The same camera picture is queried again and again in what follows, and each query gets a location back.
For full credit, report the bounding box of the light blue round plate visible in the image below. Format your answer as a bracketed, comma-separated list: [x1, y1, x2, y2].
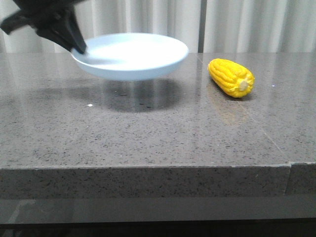
[71, 33, 189, 81]

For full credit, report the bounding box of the yellow corn cob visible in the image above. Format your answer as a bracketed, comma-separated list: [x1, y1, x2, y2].
[208, 58, 255, 98]

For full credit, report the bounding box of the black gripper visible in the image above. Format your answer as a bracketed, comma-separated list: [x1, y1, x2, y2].
[0, 0, 86, 54]

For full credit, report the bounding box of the white pleated curtain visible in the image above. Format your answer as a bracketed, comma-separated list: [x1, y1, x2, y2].
[0, 0, 316, 54]

